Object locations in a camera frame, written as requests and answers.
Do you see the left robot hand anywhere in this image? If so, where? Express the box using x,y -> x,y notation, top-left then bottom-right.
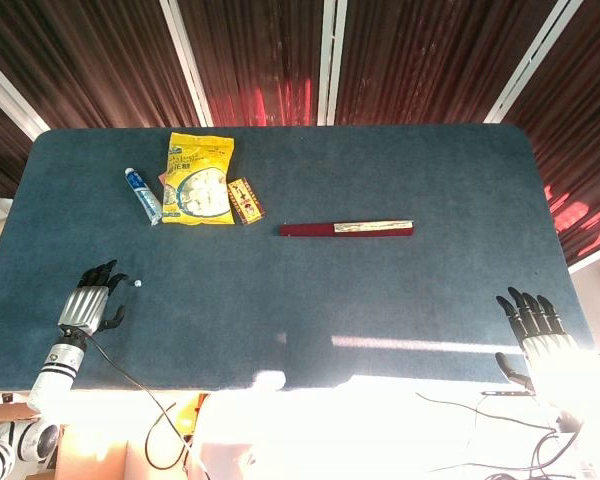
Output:
57,259 -> 130,338

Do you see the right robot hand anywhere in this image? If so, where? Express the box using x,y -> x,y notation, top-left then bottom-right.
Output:
494,286 -> 586,396

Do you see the white blue tube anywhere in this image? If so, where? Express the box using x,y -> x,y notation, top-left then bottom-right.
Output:
124,167 -> 163,226

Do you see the cardboard box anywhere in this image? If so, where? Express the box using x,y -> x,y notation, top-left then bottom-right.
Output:
54,423 -> 131,480

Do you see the yellow snack bag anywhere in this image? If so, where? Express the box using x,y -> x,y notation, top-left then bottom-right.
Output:
160,131 -> 235,226

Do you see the small red yellow box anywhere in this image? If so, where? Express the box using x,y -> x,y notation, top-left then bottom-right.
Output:
227,177 -> 267,227

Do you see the blue table mat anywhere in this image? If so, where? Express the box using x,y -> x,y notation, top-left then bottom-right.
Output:
0,123 -> 599,392

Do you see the dark red folded fan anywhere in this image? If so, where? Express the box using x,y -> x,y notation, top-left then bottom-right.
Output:
278,217 -> 415,239

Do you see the black cable bundle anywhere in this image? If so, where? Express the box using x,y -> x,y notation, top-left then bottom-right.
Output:
414,389 -> 600,480

